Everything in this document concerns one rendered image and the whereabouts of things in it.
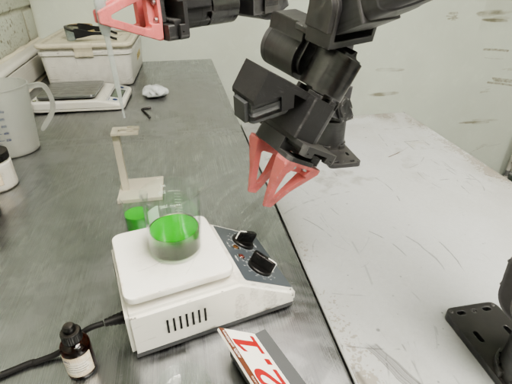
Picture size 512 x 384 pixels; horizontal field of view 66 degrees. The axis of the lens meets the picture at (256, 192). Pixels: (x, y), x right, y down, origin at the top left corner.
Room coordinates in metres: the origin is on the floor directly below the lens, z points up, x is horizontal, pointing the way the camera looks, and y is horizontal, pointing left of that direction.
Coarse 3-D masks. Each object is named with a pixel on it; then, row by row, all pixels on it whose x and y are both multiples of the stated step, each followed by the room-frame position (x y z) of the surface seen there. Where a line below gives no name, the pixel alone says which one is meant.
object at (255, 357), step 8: (232, 336) 0.28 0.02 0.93; (240, 336) 0.29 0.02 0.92; (248, 336) 0.30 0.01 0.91; (240, 344) 0.28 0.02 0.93; (248, 344) 0.28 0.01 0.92; (256, 344) 0.29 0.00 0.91; (240, 352) 0.26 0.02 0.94; (248, 352) 0.27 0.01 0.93; (256, 352) 0.28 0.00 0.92; (264, 352) 0.28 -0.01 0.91; (248, 360) 0.25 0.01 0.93; (256, 360) 0.26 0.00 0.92; (264, 360) 0.27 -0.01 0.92; (256, 368) 0.25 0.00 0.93; (264, 368) 0.25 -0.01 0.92; (272, 368) 0.26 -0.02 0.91; (256, 376) 0.24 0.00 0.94; (264, 376) 0.24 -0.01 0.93; (272, 376) 0.25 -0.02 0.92; (280, 376) 0.25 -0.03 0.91
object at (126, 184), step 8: (112, 128) 0.65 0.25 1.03; (120, 128) 0.65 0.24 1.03; (128, 128) 0.65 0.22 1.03; (136, 128) 0.65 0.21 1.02; (112, 136) 0.63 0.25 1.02; (120, 144) 0.64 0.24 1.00; (120, 152) 0.64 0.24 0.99; (120, 160) 0.64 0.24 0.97; (120, 168) 0.63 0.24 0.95; (120, 176) 0.63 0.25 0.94; (160, 176) 0.69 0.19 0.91; (128, 184) 0.64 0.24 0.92; (136, 184) 0.66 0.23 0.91; (144, 184) 0.66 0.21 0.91; (120, 192) 0.63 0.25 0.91
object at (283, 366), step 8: (224, 328) 0.29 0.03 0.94; (224, 336) 0.28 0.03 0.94; (256, 336) 0.31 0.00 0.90; (264, 336) 0.31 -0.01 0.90; (264, 344) 0.30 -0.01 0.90; (272, 344) 0.30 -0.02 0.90; (232, 352) 0.26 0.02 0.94; (272, 352) 0.29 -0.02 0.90; (280, 352) 0.29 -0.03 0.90; (272, 360) 0.27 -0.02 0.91; (280, 360) 0.28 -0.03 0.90; (288, 360) 0.28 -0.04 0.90; (240, 368) 0.26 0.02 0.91; (280, 368) 0.27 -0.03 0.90; (288, 368) 0.27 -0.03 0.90; (248, 376) 0.23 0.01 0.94; (288, 376) 0.26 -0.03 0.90; (296, 376) 0.26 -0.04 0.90
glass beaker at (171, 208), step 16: (176, 176) 0.40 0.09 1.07; (144, 192) 0.37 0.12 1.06; (160, 192) 0.39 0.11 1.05; (176, 192) 0.39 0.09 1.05; (192, 192) 0.38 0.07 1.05; (144, 208) 0.35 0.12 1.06; (160, 208) 0.33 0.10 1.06; (176, 208) 0.34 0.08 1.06; (192, 208) 0.35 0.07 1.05; (160, 224) 0.34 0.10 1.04; (176, 224) 0.34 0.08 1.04; (192, 224) 0.35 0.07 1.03; (160, 240) 0.34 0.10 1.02; (176, 240) 0.34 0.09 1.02; (192, 240) 0.35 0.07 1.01; (160, 256) 0.34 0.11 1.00; (176, 256) 0.34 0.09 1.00; (192, 256) 0.34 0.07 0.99
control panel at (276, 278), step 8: (224, 232) 0.43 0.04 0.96; (232, 232) 0.45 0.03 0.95; (224, 240) 0.41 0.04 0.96; (232, 240) 0.42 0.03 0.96; (256, 240) 0.45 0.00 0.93; (232, 248) 0.40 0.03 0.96; (240, 248) 0.41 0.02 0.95; (256, 248) 0.43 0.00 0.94; (232, 256) 0.38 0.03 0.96; (248, 256) 0.40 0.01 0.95; (240, 264) 0.37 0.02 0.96; (248, 272) 0.36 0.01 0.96; (272, 272) 0.38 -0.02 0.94; (280, 272) 0.39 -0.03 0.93; (248, 280) 0.34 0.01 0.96; (256, 280) 0.34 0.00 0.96; (264, 280) 0.35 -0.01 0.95; (272, 280) 0.36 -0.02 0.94; (280, 280) 0.37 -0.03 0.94
